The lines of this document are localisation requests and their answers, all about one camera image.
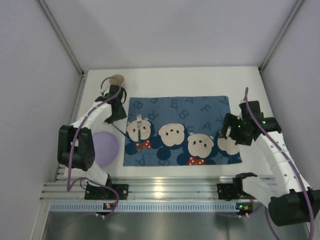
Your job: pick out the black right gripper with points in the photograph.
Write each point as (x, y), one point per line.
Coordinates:
(227, 124)

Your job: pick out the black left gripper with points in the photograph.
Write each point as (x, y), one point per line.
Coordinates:
(117, 115)

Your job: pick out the blue handled fork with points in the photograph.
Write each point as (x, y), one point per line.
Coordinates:
(139, 124)

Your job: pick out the blue metal spoon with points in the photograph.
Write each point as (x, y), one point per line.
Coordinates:
(126, 136)

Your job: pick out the beige cup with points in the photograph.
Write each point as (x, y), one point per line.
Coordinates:
(117, 79)

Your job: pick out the blue cartoon bear placemat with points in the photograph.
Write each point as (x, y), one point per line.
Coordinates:
(179, 131)

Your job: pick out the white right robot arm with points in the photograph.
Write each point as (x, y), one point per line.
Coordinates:
(292, 200)

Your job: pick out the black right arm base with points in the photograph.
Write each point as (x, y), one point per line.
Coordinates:
(234, 190)

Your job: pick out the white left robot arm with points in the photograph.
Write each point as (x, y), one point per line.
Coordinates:
(75, 148)

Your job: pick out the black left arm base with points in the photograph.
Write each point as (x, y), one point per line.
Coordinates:
(100, 193)

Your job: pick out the purple plate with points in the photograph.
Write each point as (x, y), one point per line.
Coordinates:
(106, 147)

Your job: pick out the aluminium front rail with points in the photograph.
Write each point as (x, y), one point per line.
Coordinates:
(145, 189)

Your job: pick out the left aluminium frame post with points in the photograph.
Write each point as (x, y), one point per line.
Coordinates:
(61, 37)

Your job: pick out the aluminium frame post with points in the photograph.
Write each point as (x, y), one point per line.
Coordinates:
(298, 4)
(61, 37)

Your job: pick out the perforated grey cable duct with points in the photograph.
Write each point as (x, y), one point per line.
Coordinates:
(153, 207)

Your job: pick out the right aluminium frame post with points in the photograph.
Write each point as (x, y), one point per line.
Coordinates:
(298, 4)

